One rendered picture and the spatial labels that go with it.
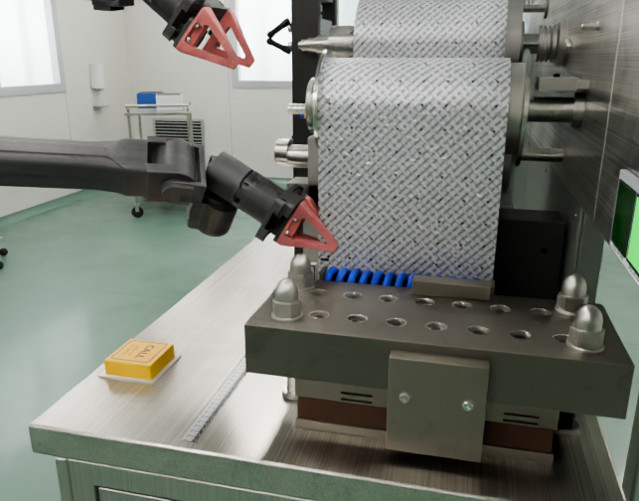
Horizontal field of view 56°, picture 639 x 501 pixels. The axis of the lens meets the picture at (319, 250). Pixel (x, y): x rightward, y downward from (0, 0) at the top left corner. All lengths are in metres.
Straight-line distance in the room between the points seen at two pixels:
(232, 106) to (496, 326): 6.26
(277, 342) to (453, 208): 0.29
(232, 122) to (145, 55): 1.21
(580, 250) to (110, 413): 0.62
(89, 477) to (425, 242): 0.51
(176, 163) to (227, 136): 6.09
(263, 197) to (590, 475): 0.50
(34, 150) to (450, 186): 0.52
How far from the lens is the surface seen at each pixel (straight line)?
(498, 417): 0.69
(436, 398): 0.65
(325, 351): 0.67
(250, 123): 6.78
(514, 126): 0.79
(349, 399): 0.71
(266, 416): 0.76
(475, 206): 0.80
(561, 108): 0.83
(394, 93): 0.79
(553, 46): 1.07
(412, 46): 1.02
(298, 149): 0.90
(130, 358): 0.87
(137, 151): 0.82
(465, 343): 0.65
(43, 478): 2.30
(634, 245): 0.52
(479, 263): 0.82
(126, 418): 0.79
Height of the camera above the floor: 1.31
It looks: 18 degrees down
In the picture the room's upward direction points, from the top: straight up
